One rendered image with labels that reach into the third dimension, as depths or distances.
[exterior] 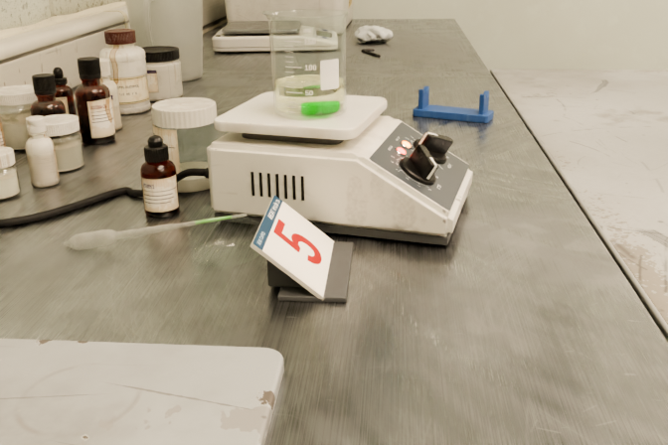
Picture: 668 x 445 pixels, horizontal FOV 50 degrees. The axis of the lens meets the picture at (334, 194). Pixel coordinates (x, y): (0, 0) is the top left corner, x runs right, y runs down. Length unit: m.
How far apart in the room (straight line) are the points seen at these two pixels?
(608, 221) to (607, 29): 1.56
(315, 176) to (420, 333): 0.17
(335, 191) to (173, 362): 0.21
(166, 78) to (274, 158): 0.53
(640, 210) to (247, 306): 0.36
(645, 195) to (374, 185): 0.27
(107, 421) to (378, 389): 0.14
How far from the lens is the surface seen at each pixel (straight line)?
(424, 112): 0.94
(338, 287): 0.48
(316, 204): 0.56
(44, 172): 0.73
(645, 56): 2.21
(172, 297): 0.49
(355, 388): 0.39
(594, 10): 2.15
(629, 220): 0.64
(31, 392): 0.40
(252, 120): 0.57
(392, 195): 0.54
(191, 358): 0.40
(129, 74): 0.99
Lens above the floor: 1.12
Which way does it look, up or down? 20 degrees down
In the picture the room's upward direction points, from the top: 1 degrees counter-clockwise
